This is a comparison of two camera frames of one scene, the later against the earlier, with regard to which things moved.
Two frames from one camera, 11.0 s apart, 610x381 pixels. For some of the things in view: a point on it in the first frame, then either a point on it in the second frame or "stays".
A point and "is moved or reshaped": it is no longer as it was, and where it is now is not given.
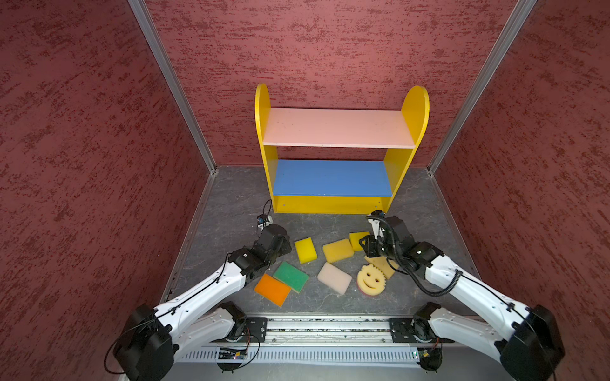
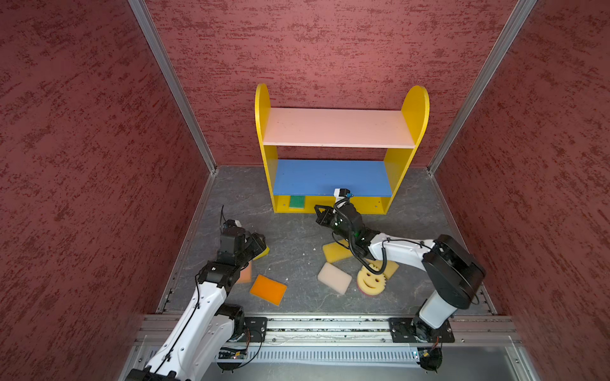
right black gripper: [369, 245] → [323, 218]
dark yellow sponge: [337, 250] stays
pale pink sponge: [334, 278] stays
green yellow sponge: [291, 276] → [297, 202]
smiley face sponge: [371, 280] stays
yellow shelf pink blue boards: [339, 186] stays
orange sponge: [273, 290] stays
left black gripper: [286, 247] → [257, 244]
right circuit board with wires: [430, 359] stays
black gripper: [376, 228] → [342, 193]
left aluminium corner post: [147, 22] stays
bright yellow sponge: [306, 250] is moved or reshaped
